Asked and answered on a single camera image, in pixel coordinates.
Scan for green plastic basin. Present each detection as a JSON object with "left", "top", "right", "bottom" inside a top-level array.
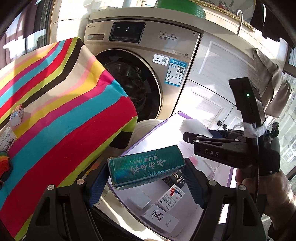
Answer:
[{"left": 154, "top": 0, "right": 206, "bottom": 19}]

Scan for striped colourful tablecloth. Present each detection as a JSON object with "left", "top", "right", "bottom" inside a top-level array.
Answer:
[{"left": 1, "top": 37, "right": 137, "bottom": 240}]

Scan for gold front-load washing machine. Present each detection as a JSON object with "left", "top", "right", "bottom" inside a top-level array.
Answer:
[{"left": 84, "top": 8, "right": 234, "bottom": 130}]

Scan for teal toothpaste box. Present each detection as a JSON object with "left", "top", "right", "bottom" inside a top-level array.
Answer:
[{"left": 108, "top": 145, "right": 185, "bottom": 190}]

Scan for round white stool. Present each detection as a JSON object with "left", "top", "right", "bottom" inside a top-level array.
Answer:
[{"left": 126, "top": 120, "right": 163, "bottom": 150}]

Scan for silver grey carton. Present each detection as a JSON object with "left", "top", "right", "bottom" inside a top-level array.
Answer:
[{"left": 128, "top": 188, "right": 151, "bottom": 210}]

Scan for black small product box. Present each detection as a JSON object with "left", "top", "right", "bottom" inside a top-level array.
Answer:
[{"left": 162, "top": 170, "right": 186, "bottom": 189}]

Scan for white foam sponge block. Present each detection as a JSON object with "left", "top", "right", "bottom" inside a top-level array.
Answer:
[{"left": 180, "top": 119, "right": 213, "bottom": 138}]

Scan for white cabinet doors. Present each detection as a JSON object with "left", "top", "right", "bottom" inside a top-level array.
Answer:
[{"left": 174, "top": 33, "right": 255, "bottom": 130}]

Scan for beige hanging cloth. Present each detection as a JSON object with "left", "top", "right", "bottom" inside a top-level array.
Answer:
[{"left": 253, "top": 49, "right": 292, "bottom": 118}]

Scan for white red blue medicine box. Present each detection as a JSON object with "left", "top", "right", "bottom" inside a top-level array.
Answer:
[{"left": 156, "top": 184, "right": 185, "bottom": 212}]

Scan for red white tissue pack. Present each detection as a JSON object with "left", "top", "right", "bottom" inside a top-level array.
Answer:
[{"left": 9, "top": 104, "right": 24, "bottom": 127}]

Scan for grey box pink stain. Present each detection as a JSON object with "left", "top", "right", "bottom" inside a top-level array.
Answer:
[{"left": 142, "top": 204, "right": 179, "bottom": 233}]

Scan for white medicine box blue end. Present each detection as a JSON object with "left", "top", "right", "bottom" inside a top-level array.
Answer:
[{"left": 0, "top": 126, "right": 16, "bottom": 152}]

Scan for white cardboard box purple edge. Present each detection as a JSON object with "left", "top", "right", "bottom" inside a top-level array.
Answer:
[{"left": 108, "top": 113, "right": 233, "bottom": 240}]

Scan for rainbow knitted coaster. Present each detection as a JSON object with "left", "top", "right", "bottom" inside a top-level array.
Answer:
[{"left": 0, "top": 151, "right": 13, "bottom": 184}]

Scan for person's right hand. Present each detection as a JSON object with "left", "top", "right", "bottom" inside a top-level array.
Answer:
[{"left": 235, "top": 167, "right": 296, "bottom": 224}]

